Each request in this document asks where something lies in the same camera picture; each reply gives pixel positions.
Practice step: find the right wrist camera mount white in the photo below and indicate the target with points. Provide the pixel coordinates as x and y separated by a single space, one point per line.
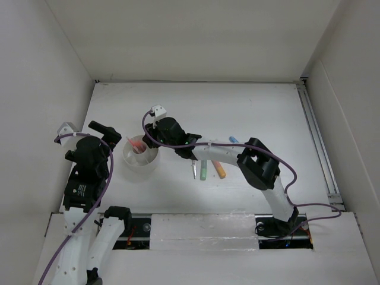
158 112

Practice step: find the black handled scissors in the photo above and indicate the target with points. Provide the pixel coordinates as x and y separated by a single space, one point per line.
194 168

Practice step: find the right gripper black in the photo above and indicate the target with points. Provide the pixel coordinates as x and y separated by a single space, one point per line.
152 130

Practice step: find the thin red pen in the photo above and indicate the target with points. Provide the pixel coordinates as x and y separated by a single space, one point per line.
135 145

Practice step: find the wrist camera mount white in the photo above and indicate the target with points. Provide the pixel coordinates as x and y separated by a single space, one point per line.
158 112
64 131

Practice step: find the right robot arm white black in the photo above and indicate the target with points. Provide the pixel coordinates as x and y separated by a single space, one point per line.
259 166

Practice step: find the aluminium rail right side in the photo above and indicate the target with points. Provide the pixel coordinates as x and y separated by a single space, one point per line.
333 193

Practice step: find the purple red marker pen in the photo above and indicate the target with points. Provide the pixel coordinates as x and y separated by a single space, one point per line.
142 146

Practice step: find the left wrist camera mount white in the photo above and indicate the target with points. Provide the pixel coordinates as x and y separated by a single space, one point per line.
64 131

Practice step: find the white round divided organizer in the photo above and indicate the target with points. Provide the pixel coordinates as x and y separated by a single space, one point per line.
143 163

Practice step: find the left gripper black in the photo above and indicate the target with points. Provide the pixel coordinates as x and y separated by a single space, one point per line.
110 134

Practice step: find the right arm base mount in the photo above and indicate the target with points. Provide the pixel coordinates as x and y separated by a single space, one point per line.
272 236

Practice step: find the green highlighter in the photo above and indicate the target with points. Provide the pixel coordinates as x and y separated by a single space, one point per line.
203 172

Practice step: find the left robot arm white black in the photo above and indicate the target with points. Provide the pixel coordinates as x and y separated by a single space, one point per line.
80 257

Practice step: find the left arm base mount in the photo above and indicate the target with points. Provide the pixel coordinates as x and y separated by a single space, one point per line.
137 235

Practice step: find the orange yellow highlighter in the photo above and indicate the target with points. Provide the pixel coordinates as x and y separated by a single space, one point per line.
219 169

